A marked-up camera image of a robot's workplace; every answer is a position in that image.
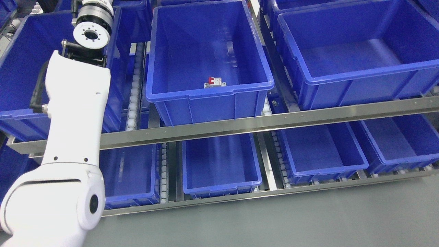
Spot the white red circuit breaker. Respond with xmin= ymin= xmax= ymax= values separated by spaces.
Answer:
xmin=204 ymin=77 xmax=227 ymax=89

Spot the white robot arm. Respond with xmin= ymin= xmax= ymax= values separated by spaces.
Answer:
xmin=1 ymin=0 xmax=114 ymax=247

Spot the steel shelf rack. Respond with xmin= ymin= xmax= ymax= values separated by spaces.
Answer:
xmin=6 ymin=0 xmax=439 ymax=217

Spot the blue bin lower centre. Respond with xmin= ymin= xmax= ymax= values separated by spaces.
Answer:
xmin=182 ymin=133 xmax=262 ymax=199

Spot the blue bin centre top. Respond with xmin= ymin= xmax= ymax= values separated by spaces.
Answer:
xmin=145 ymin=0 xmax=274 ymax=126

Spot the blue bin lower left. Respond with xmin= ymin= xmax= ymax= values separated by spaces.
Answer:
xmin=100 ymin=144 xmax=161 ymax=210

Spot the blue bin rear right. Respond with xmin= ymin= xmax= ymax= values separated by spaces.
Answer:
xmin=259 ymin=0 xmax=395 ymax=35

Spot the blue bin right top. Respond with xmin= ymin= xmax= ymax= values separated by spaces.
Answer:
xmin=275 ymin=0 xmax=439 ymax=110

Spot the blue bin lower far right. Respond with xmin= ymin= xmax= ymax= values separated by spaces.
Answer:
xmin=349 ymin=114 xmax=439 ymax=174

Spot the blue bin left top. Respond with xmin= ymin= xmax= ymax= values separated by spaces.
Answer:
xmin=0 ymin=6 xmax=123 ymax=142

